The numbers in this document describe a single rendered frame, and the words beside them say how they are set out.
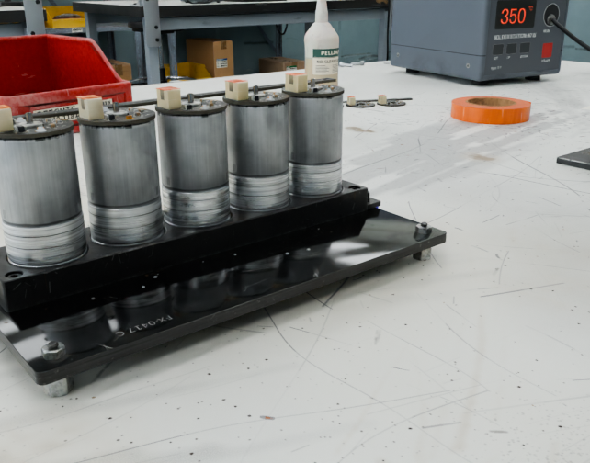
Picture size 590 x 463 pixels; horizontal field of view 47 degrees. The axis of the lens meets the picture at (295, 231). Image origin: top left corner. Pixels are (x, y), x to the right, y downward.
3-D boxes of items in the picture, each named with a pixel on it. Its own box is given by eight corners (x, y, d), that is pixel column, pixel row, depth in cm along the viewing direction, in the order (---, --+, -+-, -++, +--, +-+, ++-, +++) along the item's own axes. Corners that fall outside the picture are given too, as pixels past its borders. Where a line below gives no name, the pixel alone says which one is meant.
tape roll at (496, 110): (483, 127, 50) (485, 111, 50) (435, 113, 55) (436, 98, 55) (546, 120, 52) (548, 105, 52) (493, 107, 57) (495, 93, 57)
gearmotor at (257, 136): (301, 223, 27) (301, 94, 25) (251, 237, 26) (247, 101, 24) (265, 208, 29) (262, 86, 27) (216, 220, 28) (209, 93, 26)
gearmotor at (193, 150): (243, 240, 26) (239, 102, 24) (187, 255, 24) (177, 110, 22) (209, 222, 27) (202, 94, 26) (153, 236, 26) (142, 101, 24)
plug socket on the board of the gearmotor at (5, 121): (23, 129, 20) (20, 107, 20) (-7, 133, 20) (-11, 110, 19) (14, 125, 21) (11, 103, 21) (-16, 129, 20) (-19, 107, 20)
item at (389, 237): (326, 212, 32) (326, 189, 32) (447, 258, 27) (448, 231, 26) (-35, 311, 23) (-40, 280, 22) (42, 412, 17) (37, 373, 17)
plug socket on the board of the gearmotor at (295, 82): (312, 91, 27) (312, 73, 27) (295, 93, 26) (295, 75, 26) (300, 88, 27) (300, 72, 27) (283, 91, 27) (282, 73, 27)
